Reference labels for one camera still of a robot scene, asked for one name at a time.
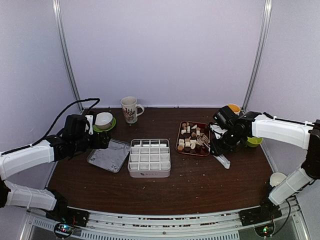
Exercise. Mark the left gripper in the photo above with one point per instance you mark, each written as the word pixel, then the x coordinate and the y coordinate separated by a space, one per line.
pixel 104 144

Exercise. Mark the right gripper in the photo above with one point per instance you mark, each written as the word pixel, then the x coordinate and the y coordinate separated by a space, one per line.
pixel 217 149

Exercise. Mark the white handled tongs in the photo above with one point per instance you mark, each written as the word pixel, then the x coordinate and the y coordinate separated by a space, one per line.
pixel 204 141

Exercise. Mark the bunny tin lid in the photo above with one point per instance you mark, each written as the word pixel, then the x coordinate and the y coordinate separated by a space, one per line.
pixel 111 158

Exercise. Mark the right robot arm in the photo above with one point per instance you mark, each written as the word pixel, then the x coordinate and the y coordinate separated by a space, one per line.
pixel 305 135

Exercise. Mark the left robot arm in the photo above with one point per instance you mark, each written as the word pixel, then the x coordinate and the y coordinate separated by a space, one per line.
pixel 43 151

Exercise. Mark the red chocolate tray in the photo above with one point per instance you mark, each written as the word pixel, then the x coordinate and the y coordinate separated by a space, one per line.
pixel 193 139

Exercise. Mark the green saucer plate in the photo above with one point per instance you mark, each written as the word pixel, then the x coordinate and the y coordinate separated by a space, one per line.
pixel 113 124

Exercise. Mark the green small bowl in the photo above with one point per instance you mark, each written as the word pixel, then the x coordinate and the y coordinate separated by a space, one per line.
pixel 254 142

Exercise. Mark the yellow inside floral mug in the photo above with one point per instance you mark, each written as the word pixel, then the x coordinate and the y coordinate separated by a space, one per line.
pixel 235 108

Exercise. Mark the white ceramic bowl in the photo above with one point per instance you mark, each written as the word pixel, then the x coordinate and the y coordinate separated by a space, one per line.
pixel 104 120

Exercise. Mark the seashell coral mug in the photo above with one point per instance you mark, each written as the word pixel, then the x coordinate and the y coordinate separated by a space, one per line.
pixel 131 109

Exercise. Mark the white cup near base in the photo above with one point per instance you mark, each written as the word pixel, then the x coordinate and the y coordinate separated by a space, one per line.
pixel 276 178

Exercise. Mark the tin box with dividers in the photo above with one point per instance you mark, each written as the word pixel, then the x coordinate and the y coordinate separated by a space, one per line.
pixel 149 158

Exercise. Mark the front aluminium rail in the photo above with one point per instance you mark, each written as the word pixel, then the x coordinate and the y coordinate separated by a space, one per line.
pixel 224 225

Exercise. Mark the right aluminium frame post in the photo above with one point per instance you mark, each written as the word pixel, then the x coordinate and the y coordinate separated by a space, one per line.
pixel 264 30

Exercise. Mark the aluminium frame post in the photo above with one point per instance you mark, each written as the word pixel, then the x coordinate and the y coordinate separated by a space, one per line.
pixel 65 53
pixel 264 30

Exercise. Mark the left aluminium frame post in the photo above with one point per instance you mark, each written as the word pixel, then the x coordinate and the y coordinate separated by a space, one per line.
pixel 65 53

